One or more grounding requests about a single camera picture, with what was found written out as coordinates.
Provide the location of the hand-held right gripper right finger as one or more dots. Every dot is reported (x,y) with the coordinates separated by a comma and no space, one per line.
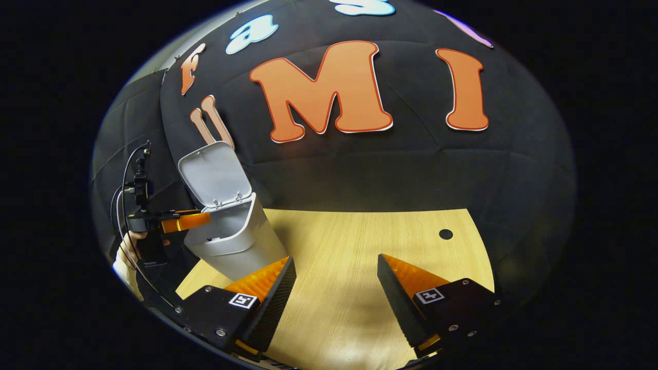
(398,308)

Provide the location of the wooden desktop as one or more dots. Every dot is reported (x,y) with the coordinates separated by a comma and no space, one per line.
(349,267)

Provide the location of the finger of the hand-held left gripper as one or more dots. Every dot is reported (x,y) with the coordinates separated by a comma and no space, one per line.
(180,211)
(187,222)

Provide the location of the white desktop garbage bin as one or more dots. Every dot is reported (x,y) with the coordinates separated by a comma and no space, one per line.
(236,236)

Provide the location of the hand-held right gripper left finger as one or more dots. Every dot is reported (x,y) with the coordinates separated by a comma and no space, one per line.
(272,308)

